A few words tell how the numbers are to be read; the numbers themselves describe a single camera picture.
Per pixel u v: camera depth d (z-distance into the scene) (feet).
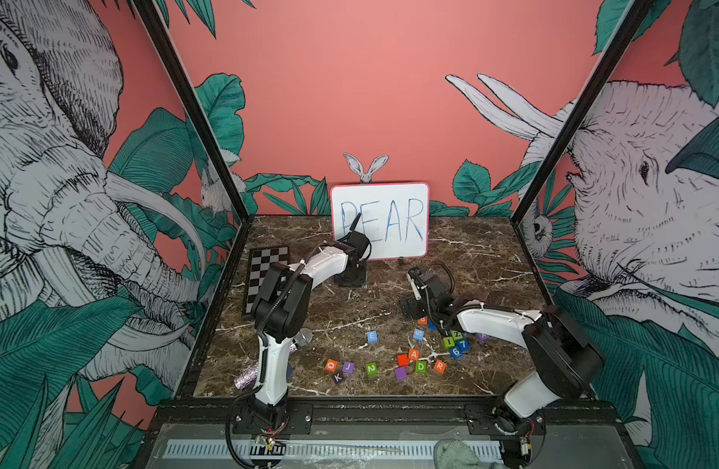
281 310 1.76
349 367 2.68
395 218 3.32
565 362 1.48
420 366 2.68
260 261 3.40
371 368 2.68
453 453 2.26
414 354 2.75
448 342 2.82
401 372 2.68
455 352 2.79
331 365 2.68
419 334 2.89
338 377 2.62
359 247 2.67
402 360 2.75
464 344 2.82
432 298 2.30
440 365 2.69
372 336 2.89
